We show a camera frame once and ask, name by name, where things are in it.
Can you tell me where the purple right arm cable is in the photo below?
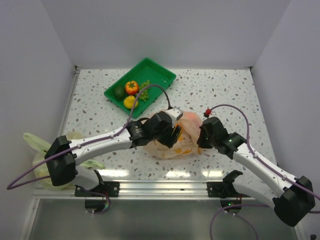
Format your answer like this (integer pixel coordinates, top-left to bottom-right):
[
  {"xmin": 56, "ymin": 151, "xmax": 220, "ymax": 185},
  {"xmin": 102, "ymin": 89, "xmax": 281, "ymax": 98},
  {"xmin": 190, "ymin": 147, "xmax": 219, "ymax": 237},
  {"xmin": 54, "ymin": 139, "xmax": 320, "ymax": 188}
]
[{"xmin": 209, "ymin": 104, "xmax": 320, "ymax": 240}]

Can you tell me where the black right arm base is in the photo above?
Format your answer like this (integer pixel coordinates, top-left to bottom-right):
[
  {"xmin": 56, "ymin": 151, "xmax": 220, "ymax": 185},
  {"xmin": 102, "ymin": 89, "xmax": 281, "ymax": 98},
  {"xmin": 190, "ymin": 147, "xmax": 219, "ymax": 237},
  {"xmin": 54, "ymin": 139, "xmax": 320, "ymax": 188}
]
[{"xmin": 206, "ymin": 170, "xmax": 250, "ymax": 199}]

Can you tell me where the aluminium front rail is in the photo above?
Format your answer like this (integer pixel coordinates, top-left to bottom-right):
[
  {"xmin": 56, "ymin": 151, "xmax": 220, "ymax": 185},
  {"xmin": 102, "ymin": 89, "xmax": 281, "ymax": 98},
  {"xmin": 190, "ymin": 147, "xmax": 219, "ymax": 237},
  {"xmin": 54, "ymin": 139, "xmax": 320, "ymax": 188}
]
[{"xmin": 32, "ymin": 181, "xmax": 296, "ymax": 201}]

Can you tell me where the aluminium side rail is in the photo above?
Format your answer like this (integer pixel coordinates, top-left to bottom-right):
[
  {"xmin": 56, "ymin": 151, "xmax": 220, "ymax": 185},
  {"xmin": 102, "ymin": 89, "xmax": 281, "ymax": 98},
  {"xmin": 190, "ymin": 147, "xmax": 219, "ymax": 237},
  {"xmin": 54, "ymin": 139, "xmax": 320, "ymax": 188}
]
[{"xmin": 57, "ymin": 65, "xmax": 83, "ymax": 137}]

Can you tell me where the green translucent plastic bag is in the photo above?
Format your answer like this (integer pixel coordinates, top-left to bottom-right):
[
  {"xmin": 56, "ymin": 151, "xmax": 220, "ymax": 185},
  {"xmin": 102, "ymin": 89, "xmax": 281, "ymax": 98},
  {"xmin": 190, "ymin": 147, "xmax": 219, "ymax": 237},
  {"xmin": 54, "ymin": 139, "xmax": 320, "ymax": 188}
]
[{"xmin": 23, "ymin": 131, "xmax": 105, "ymax": 190}]

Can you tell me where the green lime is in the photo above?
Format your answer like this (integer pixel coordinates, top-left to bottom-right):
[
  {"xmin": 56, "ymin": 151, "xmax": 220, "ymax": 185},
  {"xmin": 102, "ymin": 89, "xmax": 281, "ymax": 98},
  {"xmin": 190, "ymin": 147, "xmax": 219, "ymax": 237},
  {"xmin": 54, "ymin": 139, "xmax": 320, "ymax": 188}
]
[{"xmin": 113, "ymin": 85, "xmax": 126, "ymax": 101}]

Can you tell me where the green plastic tray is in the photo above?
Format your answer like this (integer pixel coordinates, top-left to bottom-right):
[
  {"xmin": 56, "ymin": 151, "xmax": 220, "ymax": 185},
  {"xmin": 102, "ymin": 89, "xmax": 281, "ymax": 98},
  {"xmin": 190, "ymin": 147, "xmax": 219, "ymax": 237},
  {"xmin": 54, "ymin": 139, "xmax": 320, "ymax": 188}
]
[{"xmin": 104, "ymin": 58, "xmax": 176, "ymax": 119}]

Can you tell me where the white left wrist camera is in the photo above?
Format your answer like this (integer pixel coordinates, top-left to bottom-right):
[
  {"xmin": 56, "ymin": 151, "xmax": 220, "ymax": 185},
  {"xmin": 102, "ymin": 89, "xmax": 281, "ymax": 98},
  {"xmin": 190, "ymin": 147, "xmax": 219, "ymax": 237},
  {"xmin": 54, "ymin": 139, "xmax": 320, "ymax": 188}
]
[{"xmin": 165, "ymin": 107, "xmax": 184, "ymax": 122}]

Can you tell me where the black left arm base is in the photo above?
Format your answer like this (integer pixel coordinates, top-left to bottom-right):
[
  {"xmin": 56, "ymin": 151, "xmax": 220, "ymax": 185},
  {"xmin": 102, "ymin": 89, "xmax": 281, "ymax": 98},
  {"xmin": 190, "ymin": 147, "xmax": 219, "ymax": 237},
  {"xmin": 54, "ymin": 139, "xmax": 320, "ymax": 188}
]
[{"xmin": 71, "ymin": 168, "xmax": 120, "ymax": 198}]

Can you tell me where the red cable connector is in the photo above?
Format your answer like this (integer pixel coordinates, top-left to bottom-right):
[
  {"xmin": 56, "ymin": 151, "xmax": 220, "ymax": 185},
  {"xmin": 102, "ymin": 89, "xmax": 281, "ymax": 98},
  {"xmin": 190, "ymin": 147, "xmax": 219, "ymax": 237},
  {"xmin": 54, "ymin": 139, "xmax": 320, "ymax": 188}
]
[{"xmin": 203, "ymin": 108, "xmax": 212, "ymax": 118}]

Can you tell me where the red fruit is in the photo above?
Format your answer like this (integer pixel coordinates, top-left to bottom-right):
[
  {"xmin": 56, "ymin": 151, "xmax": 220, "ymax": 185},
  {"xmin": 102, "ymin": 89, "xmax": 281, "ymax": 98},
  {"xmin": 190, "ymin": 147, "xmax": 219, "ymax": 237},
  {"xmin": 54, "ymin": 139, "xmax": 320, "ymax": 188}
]
[{"xmin": 124, "ymin": 80, "xmax": 140, "ymax": 96}]

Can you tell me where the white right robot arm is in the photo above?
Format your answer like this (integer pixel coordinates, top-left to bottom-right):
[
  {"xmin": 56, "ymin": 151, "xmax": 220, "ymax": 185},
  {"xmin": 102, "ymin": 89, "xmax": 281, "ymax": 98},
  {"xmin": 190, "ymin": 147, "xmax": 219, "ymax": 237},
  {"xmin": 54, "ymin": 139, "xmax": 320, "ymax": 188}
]
[{"xmin": 197, "ymin": 117, "xmax": 316, "ymax": 227}]

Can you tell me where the yellow lemon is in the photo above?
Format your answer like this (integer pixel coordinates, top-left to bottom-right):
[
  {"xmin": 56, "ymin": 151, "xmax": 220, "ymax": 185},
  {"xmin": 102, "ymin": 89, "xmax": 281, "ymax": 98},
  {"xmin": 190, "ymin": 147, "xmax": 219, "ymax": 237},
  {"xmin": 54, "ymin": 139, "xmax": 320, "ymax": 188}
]
[{"xmin": 123, "ymin": 95, "xmax": 139, "ymax": 110}]

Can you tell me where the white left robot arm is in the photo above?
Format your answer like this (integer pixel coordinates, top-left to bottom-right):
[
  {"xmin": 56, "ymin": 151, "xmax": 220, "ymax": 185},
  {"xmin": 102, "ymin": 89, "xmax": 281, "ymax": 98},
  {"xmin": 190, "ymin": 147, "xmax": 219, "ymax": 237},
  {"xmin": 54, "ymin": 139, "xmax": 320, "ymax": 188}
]
[{"xmin": 44, "ymin": 108, "xmax": 183, "ymax": 197}]

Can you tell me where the green grape bunch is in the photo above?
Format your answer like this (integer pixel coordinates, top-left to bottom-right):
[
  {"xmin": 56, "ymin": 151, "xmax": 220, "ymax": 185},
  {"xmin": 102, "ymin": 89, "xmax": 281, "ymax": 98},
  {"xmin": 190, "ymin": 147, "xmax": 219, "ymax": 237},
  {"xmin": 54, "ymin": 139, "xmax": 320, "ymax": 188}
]
[{"xmin": 135, "ymin": 80, "xmax": 150, "ymax": 102}]

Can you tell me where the orange translucent plastic bag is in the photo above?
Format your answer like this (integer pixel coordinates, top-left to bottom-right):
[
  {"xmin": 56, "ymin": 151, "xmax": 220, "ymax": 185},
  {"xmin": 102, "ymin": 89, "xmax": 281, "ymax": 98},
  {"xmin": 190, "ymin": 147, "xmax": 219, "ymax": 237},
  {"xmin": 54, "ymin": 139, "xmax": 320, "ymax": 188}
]
[{"xmin": 143, "ymin": 111, "xmax": 202, "ymax": 159}]

